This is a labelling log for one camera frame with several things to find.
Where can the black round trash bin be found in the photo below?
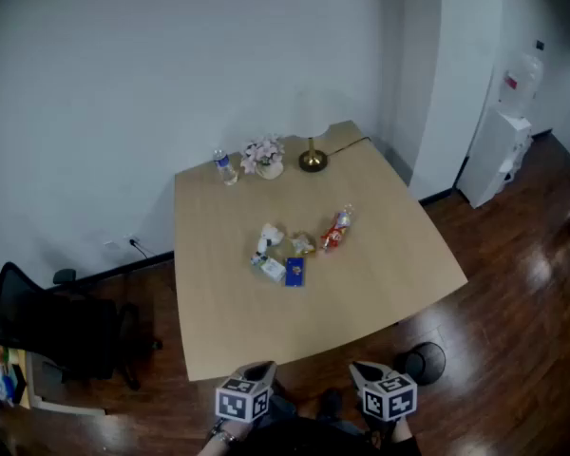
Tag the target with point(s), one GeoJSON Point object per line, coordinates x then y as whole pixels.
{"type": "Point", "coordinates": [420, 364]}

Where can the silver wristwatch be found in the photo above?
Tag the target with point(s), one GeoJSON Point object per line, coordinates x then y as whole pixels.
{"type": "Point", "coordinates": [224, 437]}

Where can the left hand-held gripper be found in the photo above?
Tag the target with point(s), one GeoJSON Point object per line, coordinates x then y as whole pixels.
{"type": "Point", "coordinates": [242, 399]}

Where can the clear water bottle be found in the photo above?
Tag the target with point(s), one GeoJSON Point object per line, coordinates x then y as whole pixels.
{"type": "Point", "coordinates": [225, 169]}

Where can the black office chair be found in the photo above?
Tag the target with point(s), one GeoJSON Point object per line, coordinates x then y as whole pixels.
{"type": "Point", "coordinates": [52, 321]}

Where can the gold wrapper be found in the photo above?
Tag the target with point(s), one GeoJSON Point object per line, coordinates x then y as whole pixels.
{"type": "Point", "coordinates": [303, 244]}

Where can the large clear water jug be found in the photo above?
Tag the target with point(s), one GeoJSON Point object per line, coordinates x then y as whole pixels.
{"type": "Point", "coordinates": [520, 86]}

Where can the white green carton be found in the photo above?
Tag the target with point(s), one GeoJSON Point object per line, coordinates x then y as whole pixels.
{"type": "Point", "coordinates": [271, 270]}

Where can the white wall outlet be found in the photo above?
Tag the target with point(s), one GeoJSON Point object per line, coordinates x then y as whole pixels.
{"type": "Point", "coordinates": [116, 242]}

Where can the blue packet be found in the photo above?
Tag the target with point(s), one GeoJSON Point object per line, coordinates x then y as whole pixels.
{"type": "Point", "coordinates": [295, 272]}

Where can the white paper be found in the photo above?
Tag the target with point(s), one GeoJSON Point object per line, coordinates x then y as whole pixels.
{"type": "Point", "coordinates": [270, 235]}

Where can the clear plastic bottle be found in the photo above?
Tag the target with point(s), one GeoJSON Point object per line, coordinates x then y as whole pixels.
{"type": "Point", "coordinates": [335, 233]}

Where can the low white shelf frame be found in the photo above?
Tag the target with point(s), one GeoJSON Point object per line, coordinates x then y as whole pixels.
{"type": "Point", "coordinates": [35, 397]}

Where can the brass lamp base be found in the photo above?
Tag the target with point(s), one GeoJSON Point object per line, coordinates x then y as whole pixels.
{"type": "Point", "coordinates": [312, 162]}

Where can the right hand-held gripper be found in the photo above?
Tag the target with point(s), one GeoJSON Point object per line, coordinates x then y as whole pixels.
{"type": "Point", "coordinates": [389, 397]}

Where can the person's right forearm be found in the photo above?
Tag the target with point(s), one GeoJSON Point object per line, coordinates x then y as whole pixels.
{"type": "Point", "coordinates": [401, 432]}

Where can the white water dispenser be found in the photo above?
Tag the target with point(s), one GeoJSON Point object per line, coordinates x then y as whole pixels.
{"type": "Point", "coordinates": [491, 159]}

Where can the pink flowers in white pot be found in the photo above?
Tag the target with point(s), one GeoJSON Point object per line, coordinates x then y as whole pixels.
{"type": "Point", "coordinates": [265, 157]}

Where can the person's left forearm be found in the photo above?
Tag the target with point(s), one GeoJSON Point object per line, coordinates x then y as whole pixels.
{"type": "Point", "coordinates": [241, 428]}

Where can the person's black top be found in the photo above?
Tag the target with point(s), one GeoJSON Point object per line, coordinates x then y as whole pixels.
{"type": "Point", "coordinates": [323, 440]}

